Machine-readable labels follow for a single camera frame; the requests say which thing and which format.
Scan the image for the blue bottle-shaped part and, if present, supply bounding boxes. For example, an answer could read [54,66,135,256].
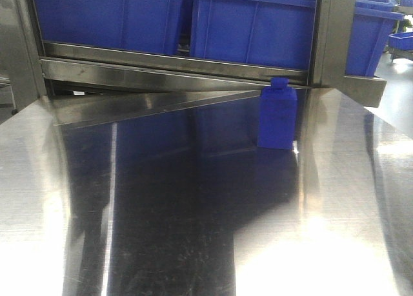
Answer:
[257,77,297,150]

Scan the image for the stainless steel shelf rack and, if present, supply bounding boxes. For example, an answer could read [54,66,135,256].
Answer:
[1,0,386,112]

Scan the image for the blue plastic bin middle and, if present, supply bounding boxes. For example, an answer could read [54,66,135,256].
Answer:
[190,0,316,70]

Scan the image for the blue plastic bin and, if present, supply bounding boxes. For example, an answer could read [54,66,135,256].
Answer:
[345,0,404,77]
[190,0,316,70]
[34,0,184,55]

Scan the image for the blue plastic bin left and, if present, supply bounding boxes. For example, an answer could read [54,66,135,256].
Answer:
[34,0,184,55]

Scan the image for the blue plastic bin right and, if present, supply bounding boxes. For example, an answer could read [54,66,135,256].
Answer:
[345,0,404,77]

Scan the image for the distant blue tray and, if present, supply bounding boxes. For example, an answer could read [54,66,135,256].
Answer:
[388,32,413,50]

